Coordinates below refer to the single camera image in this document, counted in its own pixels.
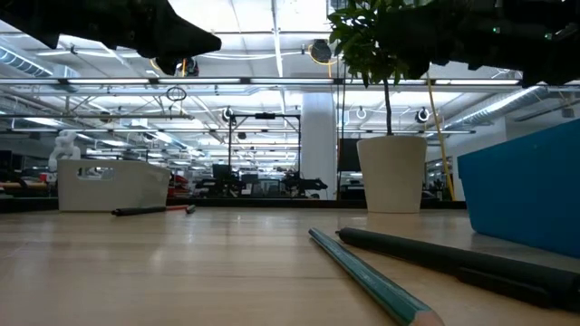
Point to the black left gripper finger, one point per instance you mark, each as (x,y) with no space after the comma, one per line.
(176,36)
(167,65)

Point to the white plant pot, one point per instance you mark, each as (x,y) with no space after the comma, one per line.
(392,176)

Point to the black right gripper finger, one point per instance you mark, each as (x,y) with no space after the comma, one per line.
(419,68)
(426,36)

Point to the red pencil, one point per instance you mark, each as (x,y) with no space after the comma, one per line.
(176,208)

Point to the white plastic bin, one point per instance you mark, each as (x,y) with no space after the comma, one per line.
(113,185)

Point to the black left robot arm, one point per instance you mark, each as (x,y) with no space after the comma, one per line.
(22,13)

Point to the blue plastic tray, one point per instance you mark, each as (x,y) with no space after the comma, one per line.
(521,190)

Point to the black rig frame with camera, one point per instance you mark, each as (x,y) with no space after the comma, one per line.
(265,116)

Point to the brown cardboard tube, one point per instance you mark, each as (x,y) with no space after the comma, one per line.
(22,185)

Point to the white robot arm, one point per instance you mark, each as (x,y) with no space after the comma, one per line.
(65,149)

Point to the black monitor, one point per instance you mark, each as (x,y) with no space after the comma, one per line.
(349,156)

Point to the long ceiling light strip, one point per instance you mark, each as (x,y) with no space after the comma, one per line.
(199,81)

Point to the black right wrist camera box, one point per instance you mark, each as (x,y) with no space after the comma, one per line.
(496,22)

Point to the black aluminium rig frame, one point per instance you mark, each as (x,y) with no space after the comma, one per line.
(272,203)

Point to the green leafy plant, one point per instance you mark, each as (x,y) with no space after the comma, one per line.
(358,50)

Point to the green pencil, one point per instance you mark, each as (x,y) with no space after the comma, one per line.
(362,271)

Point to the black pen with white print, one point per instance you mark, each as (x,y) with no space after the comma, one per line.
(136,210)

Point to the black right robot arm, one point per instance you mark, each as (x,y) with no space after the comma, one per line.
(553,54)

